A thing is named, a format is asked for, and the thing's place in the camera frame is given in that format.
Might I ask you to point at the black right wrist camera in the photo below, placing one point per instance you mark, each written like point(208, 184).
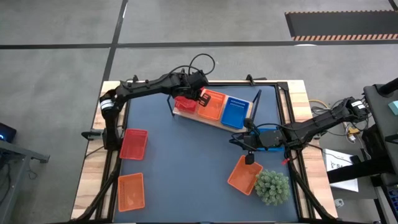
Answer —
point(253, 140)

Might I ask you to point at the yellow connector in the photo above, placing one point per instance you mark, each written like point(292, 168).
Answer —
point(353, 130)

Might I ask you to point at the black hazard striped floor mat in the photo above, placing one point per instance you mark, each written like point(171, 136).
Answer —
point(342, 25)

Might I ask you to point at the grey side desk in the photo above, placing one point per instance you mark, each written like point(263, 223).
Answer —
point(18, 174)

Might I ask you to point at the small white device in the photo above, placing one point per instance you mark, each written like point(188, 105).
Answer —
point(339, 203)

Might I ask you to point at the black cart bar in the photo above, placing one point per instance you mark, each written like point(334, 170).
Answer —
point(357, 169)

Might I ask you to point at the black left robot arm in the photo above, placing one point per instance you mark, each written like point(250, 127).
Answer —
point(146, 85)

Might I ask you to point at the green artificial plant in pot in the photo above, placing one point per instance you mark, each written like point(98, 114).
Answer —
point(272, 186)

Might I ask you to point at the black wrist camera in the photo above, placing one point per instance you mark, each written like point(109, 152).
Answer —
point(253, 140)
point(198, 79)

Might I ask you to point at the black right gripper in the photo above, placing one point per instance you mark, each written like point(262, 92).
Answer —
point(270, 138)

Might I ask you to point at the orange plastic basket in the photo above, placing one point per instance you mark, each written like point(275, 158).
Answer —
point(244, 175)
point(131, 193)
point(213, 107)

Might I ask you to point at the red plastic basket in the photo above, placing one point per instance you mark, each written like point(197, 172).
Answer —
point(186, 107)
point(133, 144)

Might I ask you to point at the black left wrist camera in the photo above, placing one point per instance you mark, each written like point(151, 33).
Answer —
point(198, 79)

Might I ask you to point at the grey cart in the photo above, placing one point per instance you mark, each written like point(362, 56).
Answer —
point(382, 118)

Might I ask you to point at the black screen device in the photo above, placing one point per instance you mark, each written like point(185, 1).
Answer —
point(6, 132)

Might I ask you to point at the blue-grey table mat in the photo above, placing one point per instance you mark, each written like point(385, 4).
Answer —
point(192, 161)

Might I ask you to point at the black frame wooden shelf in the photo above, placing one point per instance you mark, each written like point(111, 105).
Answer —
point(186, 116)

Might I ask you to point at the black clamp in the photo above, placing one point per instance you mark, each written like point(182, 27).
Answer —
point(91, 134)

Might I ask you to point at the white paper sheet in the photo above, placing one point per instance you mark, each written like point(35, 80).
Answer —
point(335, 161)

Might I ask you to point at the teal object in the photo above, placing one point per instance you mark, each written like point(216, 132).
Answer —
point(394, 107)

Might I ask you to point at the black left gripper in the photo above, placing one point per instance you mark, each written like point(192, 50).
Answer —
point(191, 90)

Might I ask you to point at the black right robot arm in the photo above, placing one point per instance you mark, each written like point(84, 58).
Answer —
point(314, 124)

